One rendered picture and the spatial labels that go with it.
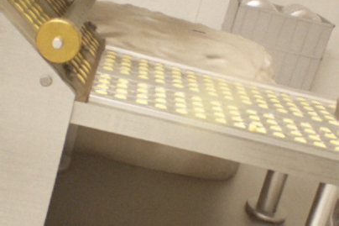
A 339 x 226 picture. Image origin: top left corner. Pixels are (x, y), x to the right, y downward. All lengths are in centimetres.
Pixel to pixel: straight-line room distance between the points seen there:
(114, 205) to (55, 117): 20
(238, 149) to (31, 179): 18
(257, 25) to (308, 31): 31
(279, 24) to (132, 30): 314
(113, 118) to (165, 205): 22
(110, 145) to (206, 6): 360
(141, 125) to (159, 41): 25
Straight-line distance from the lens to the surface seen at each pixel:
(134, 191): 73
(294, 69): 395
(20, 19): 52
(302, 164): 55
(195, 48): 76
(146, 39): 76
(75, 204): 67
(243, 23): 383
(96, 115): 52
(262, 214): 76
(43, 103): 51
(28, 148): 53
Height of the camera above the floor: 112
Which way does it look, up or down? 17 degrees down
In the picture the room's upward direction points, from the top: 15 degrees clockwise
